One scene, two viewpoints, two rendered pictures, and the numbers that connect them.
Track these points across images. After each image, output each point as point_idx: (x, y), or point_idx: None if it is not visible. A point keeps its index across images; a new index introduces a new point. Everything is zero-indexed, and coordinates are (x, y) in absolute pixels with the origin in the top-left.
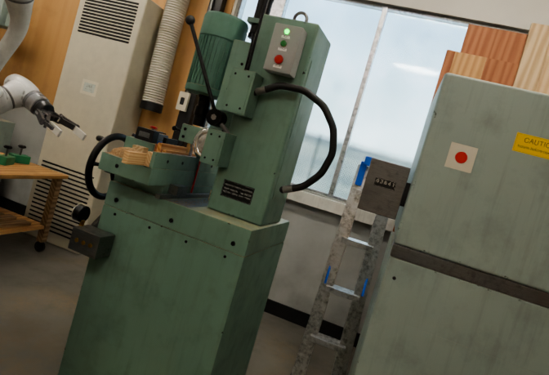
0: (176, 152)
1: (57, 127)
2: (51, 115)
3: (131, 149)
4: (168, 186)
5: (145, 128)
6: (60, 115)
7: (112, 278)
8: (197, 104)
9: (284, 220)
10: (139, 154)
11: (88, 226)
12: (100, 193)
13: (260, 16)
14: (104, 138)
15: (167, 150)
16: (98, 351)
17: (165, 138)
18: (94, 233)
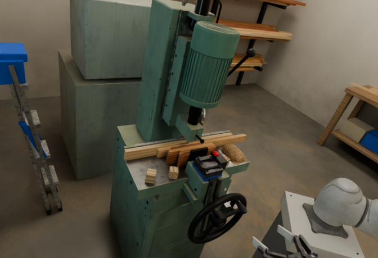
0: (200, 144)
1: (283, 227)
2: (298, 253)
3: (237, 147)
4: None
5: (223, 156)
6: (292, 257)
7: None
8: (201, 109)
9: (120, 127)
10: (237, 135)
11: (228, 203)
12: (216, 231)
13: (218, 19)
14: (243, 195)
15: (211, 142)
16: None
17: (207, 148)
18: (226, 193)
